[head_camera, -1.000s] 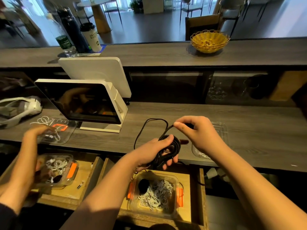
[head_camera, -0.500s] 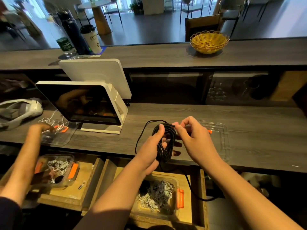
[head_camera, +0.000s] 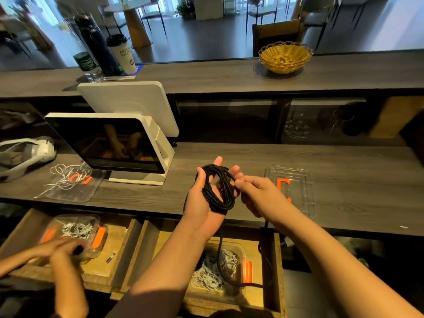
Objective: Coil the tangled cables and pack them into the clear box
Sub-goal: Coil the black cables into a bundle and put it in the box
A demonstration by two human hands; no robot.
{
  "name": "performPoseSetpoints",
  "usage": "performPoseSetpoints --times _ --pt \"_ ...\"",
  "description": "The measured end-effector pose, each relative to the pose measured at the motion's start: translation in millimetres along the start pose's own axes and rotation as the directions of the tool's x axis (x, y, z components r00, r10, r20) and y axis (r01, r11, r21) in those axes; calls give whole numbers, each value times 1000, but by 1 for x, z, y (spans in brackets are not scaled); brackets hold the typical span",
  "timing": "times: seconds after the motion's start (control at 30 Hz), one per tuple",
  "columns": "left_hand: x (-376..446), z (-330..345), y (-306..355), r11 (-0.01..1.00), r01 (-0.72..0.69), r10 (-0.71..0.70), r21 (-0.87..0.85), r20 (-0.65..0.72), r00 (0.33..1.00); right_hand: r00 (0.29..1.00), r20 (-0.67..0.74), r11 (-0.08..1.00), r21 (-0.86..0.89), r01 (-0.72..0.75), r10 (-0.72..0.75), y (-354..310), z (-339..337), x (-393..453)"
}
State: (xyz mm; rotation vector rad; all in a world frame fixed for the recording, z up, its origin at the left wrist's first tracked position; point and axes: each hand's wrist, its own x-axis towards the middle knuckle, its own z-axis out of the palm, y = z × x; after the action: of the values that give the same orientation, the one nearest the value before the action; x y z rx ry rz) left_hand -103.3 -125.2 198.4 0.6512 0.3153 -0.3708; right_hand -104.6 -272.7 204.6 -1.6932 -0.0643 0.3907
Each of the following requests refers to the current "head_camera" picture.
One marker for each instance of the person's left hand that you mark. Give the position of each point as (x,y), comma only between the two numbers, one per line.
(199,218)

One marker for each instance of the person's right hand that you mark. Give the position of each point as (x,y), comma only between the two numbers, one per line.
(265,198)

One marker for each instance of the clear container drawer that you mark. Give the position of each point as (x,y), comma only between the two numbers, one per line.
(246,271)
(98,238)

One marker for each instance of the person's right forearm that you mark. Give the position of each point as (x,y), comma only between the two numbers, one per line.
(358,268)

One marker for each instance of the another person's forearm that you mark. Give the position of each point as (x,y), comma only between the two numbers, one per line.
(14,261)
(71,291)

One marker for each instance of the person's left forearm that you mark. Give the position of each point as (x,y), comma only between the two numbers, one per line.
(162,278)

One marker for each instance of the wooden drawer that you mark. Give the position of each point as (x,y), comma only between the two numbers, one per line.
(122,255)
(271,275)

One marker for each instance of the small white connector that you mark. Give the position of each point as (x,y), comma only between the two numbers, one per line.
(110,259)

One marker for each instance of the white touchscreen monitor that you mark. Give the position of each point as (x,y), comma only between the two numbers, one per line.
(103,142)

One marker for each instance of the white customer display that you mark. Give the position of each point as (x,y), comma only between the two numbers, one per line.
(129,106)

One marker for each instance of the grey wooden bar counter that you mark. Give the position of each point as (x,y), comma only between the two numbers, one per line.
(212,76)

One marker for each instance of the yellow woven basket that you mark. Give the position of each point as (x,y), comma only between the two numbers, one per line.
(285,57)

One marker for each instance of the flat cardboard sheet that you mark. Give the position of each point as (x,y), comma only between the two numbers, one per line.
(397,117)

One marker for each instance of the blue white notebook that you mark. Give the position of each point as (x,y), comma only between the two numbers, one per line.
(137,69)

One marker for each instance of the brown wooden chair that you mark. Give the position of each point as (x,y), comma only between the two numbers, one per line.
(277,37)

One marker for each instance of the white headset device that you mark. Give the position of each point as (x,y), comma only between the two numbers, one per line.
(43,149)

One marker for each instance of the white paper coffee cup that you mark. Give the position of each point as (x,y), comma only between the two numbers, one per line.
(122,55)

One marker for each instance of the black metal chair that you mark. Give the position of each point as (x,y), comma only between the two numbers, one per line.
(315,11)
(262,10)
(154,11)

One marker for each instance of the clear plastic water bottle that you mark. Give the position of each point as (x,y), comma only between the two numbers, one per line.
(85,61)

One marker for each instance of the black thermos bottle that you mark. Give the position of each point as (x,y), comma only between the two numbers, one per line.
(99,44)

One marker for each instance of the green potted plant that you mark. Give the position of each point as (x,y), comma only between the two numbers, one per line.
(184,8)

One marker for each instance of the round wooden table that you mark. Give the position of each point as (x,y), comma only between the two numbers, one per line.
(128,6)

